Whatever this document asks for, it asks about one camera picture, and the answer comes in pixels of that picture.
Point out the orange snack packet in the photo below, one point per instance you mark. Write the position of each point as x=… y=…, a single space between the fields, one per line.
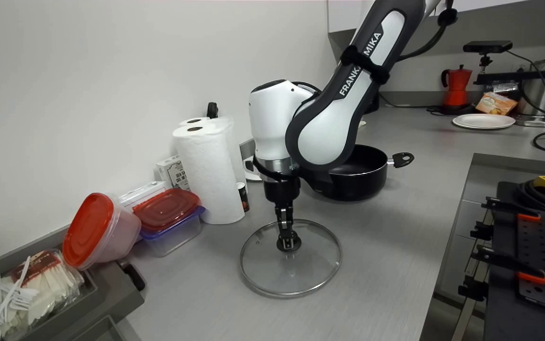
x=493 y=102

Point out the rear paper towel roll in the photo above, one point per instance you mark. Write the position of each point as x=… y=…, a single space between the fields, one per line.
x=223 y=123

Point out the paper towel roll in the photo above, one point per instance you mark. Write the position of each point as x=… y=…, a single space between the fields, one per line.
x=211 y=176
x=223 y=123

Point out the bag of white cutlery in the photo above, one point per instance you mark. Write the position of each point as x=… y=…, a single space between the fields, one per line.
x=37 y=288

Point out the glass pot lid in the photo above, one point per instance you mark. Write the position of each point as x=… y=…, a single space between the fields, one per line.
x=281 y=273

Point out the white plate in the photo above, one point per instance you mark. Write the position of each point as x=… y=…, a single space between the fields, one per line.
x=484 y=121

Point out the front paper towel roll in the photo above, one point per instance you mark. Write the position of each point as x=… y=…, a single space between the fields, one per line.
x=211 y=176

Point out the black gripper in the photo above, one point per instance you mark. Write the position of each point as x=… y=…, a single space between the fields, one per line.
x=283 y=191

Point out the black cooking pot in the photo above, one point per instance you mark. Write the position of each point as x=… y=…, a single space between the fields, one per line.
x=361 y=178

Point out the white wall outlet box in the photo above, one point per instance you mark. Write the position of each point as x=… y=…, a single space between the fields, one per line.
x=172 y=172

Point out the black clamp rack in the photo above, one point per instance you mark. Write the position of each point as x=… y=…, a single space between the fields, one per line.
x=514 y=254

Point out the black dial knob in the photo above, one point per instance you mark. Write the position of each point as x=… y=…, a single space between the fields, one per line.
x=136 y=276

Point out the black camera on stand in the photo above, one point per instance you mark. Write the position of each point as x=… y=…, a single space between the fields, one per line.
x=484 y=47

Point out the flat red-lid container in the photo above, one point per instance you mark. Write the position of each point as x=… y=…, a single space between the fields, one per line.
x=170 y=220

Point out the grey tray bin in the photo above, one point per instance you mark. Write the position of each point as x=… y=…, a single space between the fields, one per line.
x=107 y=297

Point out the black-capped spray bottle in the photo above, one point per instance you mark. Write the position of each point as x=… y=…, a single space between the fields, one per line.
x=213 y=110

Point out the red moka pot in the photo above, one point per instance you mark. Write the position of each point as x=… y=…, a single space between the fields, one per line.
x=455 y=79

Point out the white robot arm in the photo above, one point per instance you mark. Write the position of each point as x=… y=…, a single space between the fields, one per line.
x=296 y=127

